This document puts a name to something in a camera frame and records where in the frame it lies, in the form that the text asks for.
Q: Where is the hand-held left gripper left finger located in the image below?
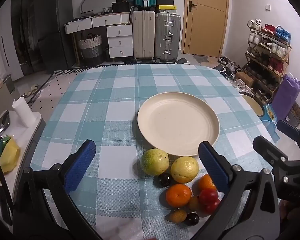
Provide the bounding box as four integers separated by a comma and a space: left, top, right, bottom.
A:
13, 139, 103, 240

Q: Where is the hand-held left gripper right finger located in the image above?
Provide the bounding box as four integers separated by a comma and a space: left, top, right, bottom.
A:
190, 141, 282, 240

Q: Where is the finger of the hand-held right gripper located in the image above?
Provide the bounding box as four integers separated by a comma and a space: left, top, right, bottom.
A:
252, 135, 300, 184
277, 120, 300, 160

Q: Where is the orange mandarin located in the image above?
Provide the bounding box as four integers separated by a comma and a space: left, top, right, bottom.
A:
198, 173, 217, 192
165, 183, 192, 208

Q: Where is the small red fruit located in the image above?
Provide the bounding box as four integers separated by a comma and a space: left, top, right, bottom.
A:
199, 188, 219, 205
204, 199, 221, 215

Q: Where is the small yellow loquat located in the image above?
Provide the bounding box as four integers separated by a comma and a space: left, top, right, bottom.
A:
169, 209, 187, 223
188, 196, 200, 211

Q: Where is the dark plum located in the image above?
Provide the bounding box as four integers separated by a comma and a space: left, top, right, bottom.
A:
154, 173, 173, 188
184, 212, 200, 226

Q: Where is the cream round plate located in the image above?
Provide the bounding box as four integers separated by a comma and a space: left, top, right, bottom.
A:
137, 92, 220, 157

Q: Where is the green yellow citrus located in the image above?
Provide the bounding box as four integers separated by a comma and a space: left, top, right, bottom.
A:
140, 148, 170, 176

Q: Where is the patterned flat box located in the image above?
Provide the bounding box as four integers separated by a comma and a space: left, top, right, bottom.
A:
286, 102, 300, 128

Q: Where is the blue plastic bag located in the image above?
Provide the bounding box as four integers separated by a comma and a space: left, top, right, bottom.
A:
261, 104, 280, 143

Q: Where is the purple bag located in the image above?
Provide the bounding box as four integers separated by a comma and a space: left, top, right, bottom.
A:
271, 73, 300, 122

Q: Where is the round cream stool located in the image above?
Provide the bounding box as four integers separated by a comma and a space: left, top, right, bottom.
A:
239, 92, 265, 117

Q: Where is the white side table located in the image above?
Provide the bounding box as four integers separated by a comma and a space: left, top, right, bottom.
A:
0, 111, 42, 230

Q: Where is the cardboard box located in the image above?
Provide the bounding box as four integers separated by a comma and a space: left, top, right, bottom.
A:
235, 72, 254, 87

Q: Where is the metal shoe rack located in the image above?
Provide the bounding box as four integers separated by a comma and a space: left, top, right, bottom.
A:
245, 20, 292, 105

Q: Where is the teal checked tablecloth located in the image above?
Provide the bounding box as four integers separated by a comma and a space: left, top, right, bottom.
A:
30, 64, 280, 240

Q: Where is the yellow plastic bag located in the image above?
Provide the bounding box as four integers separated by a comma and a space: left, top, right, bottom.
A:
0, 135, 21, 175

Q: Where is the white paper roll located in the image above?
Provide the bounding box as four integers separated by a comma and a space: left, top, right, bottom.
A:
12, 97, 35, 128

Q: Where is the pile of loose shoes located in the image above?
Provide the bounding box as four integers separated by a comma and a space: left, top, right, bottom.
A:
213, 56, 243, 80

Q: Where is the shiny metal object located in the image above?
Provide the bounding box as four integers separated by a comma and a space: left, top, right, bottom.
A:
0, 110, 10, 134

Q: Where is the beige slippers pair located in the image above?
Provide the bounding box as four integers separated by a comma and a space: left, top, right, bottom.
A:
24, 84, 39, 98

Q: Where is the grey door mat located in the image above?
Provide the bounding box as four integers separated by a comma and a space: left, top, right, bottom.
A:
193, 54, 209, 63

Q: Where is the woven laundry basket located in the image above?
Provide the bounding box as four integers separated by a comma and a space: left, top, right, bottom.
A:
77, 35, 104, 65

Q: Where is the white drawer dresser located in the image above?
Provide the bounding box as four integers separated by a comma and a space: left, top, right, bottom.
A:
64, 13, 134, 63

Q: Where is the wooden door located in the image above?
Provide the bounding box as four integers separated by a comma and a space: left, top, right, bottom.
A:
181, 0, 230, 58

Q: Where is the silver suitcase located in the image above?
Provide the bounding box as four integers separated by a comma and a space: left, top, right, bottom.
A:
154, 12, 182, 62

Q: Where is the dark refrigerator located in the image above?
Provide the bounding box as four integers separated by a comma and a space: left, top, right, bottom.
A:
10, 0, 75, 75

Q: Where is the beige suitcase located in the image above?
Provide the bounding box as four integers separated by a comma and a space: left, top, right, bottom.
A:
132, 10, 155, 60

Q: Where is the yellow black box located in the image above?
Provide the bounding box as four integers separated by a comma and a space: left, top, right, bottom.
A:
158, 4, 178, 14

